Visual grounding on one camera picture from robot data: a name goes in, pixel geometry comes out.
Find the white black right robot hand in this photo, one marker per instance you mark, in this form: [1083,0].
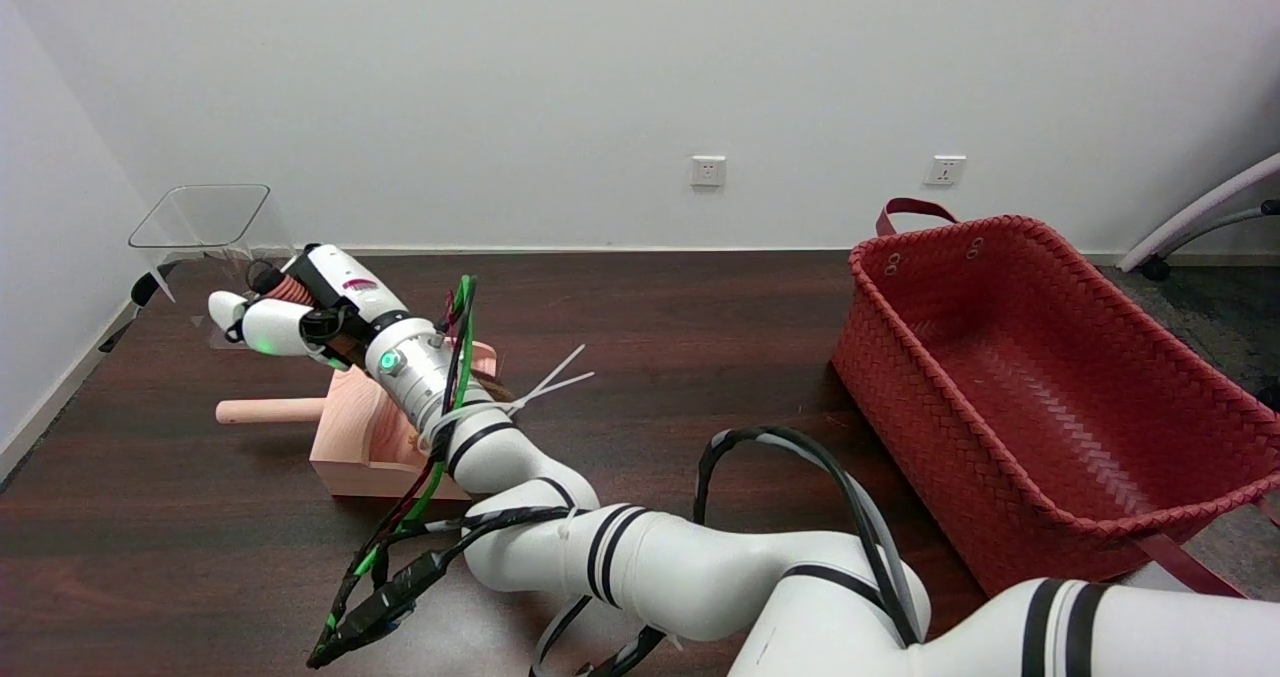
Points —
[340,277]

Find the brown straw hand broom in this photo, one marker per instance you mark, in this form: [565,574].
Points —
[285,287]

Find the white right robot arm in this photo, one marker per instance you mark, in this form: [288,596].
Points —
[700,567]

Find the pink wooden dustpan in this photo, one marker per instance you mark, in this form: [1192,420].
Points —
[345,437]

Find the clear plastic container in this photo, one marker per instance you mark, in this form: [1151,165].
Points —
[200,217]

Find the black table clamp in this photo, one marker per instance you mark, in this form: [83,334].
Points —
[145,289]

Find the white zip tie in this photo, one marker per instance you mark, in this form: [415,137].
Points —
[565,362]
[570,381]

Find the red woven basket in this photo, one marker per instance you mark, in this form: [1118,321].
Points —
[1050,387]

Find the office chair base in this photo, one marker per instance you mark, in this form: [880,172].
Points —
[1200,209]

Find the white wall socket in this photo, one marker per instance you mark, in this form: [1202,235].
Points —
[707,170]
[945,170]

